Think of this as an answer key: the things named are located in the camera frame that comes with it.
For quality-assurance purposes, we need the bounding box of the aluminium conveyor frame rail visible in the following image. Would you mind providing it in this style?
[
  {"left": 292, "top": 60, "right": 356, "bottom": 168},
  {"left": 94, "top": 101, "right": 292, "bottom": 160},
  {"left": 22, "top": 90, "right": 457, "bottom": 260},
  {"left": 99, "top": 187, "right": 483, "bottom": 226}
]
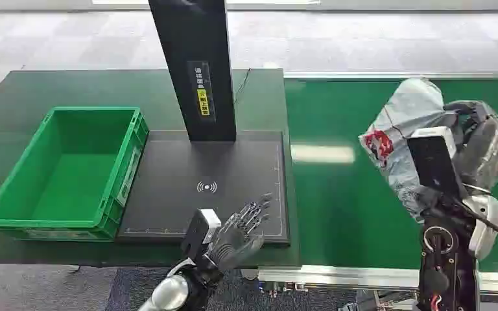
[
  {"left": 283, "top": 70, "right": 498, "bottom": 81},
  {"left": 257, "top": 265, "right": 498, "bottom": 294}
]

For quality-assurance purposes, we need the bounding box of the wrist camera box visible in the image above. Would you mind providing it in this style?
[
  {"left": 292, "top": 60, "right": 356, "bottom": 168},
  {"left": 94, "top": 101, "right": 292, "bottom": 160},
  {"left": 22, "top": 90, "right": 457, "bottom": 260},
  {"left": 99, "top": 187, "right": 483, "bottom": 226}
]
[
  {"left": 407, "top": 126, "right": 462, "bottom": 199},
  {"left": 181, "top": 208, "right": 222, "bottom": 264}
]

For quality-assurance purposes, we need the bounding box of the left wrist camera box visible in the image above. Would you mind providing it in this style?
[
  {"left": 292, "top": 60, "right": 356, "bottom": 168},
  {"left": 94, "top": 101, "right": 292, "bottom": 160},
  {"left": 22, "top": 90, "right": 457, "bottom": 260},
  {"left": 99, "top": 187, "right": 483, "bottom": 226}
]
[{"left": 181, "top": 208, "right": 222, "bottom": 264}]

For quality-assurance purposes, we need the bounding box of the black scanner base pad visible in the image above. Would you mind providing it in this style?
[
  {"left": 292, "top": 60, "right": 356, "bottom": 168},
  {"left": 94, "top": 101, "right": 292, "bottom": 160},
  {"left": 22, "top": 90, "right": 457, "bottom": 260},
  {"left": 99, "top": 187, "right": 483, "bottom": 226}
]
[{"left": 116, "top": 130, "right": 291, "bottom": 246}]

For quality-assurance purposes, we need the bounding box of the green plastic crate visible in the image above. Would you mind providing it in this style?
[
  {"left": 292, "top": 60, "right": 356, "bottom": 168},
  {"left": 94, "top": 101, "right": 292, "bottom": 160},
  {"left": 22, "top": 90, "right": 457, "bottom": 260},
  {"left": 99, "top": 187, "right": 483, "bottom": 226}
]
[{"left": 0, "top": 106, "right": 150, "bottom": 242}]

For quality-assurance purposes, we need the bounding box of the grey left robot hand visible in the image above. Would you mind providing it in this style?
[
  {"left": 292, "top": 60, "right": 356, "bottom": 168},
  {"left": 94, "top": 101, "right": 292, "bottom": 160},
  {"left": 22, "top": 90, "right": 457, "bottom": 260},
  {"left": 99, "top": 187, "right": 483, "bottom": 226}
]
[{"left": 208, "top": 192, "right": 274, "bottom": 273}]

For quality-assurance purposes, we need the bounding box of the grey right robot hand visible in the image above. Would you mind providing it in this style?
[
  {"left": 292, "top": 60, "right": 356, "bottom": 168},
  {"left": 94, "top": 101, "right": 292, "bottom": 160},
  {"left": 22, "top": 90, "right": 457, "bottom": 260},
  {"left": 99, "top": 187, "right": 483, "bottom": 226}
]
[{"left": 444, "top": 100, "right": 498, "bottom": 192}]

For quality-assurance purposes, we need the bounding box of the thin black wire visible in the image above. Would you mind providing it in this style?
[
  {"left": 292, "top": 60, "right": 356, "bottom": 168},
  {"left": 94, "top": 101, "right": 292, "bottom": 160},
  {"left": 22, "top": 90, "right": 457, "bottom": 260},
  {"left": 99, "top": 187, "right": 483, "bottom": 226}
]
[{"left": 233, "top": 67, "right": 252, "bottom": 106}]

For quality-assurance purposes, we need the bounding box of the black scanner column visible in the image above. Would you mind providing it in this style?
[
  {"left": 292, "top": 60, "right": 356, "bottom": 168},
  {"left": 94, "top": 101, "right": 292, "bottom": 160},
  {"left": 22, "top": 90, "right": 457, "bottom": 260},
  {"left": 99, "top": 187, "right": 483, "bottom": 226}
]
[{"left": 147, "top": 0, "right": 237, "bottom": 143}]

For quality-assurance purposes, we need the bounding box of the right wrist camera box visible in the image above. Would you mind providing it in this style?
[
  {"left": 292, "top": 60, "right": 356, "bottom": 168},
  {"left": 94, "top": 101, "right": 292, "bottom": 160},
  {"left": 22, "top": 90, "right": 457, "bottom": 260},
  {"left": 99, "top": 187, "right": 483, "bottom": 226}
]
[{"left": 407, "top": 126, "right": 462, "bottom": 199}]

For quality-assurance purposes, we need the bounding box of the green conveyor belt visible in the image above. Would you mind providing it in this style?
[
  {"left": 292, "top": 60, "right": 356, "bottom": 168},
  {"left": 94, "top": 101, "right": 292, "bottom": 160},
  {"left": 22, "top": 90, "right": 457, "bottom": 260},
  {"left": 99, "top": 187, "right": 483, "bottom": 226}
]
[{"left": 284, "top": 77, "right": 498, "bottom": 273}]

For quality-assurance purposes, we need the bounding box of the grey parcel bag red print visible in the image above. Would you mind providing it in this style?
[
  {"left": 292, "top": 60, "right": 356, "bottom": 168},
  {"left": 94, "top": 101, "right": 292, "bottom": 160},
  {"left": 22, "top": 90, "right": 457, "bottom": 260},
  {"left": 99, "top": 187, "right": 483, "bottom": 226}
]
[{"left": 358, "top": 77, "right": 462, "bottom": 223}]

